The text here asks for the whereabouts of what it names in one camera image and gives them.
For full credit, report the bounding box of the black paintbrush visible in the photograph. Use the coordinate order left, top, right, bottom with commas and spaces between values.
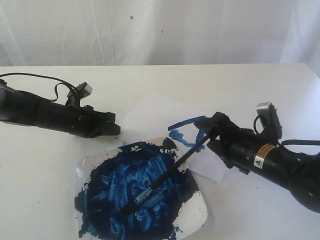
119, 135, 210, 215

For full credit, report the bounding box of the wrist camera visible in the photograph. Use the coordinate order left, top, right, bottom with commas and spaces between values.
253, 101, 283, 145
75, 82, 93, 99

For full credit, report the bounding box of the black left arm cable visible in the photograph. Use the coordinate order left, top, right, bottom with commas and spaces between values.
0, 72, 81, 102

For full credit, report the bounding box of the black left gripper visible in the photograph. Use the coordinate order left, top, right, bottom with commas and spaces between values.
64, 105, 121, 138

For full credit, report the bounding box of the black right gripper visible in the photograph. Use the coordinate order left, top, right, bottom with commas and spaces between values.
194, 111, 283, 180

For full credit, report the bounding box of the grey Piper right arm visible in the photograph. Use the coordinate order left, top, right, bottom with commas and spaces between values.
194, 112, 320, 213

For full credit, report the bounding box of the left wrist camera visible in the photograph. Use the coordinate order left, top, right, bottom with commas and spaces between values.
75, 82, 93, 99

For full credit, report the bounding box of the white square plate blue paint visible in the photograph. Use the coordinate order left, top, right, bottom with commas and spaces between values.
74, 137, 208, 240

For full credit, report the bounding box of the white paper sheet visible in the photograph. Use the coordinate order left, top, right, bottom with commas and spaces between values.
120, 94, 226, 183

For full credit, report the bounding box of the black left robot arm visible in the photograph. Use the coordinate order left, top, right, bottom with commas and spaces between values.
0, 80, 121, 138

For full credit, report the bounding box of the white backdrop cloth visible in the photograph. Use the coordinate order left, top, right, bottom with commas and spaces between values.
0, 0, 320, 74

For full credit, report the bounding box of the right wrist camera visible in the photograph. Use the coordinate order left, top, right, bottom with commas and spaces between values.
253, 101, 283, 145

